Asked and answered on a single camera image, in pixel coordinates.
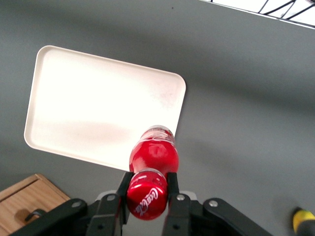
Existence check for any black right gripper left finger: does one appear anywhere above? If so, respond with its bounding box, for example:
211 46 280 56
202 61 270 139
86 172 133 236

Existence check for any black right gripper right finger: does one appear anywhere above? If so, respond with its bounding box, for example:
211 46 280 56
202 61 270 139
163 172 192 236

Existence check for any red coke bottle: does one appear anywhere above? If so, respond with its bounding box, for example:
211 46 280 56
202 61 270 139
126 125 180 221

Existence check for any white plastic tray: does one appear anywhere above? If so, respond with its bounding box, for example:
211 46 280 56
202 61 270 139
24 45 187 173

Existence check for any wooden drawer box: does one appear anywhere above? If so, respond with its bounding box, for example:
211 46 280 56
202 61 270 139
0 174 72 236

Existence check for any yellow black screwdriver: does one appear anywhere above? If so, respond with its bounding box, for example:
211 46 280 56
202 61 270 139
292 206 315 235

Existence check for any black drawer handle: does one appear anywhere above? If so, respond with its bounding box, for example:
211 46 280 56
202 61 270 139
24 208 46 222

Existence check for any black wire rack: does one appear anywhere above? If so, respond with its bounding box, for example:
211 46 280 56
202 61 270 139
209 0 315 27

